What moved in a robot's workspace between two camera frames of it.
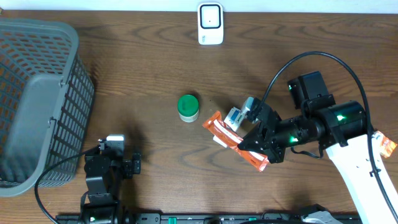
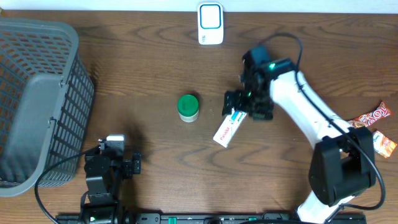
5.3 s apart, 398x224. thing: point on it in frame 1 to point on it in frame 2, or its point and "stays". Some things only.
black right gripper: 268,144 to 263,114
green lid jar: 188,107 stays
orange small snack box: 385,145 stays
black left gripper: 129,167 stays
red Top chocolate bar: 216,126 to 371,117
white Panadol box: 233,121 stays
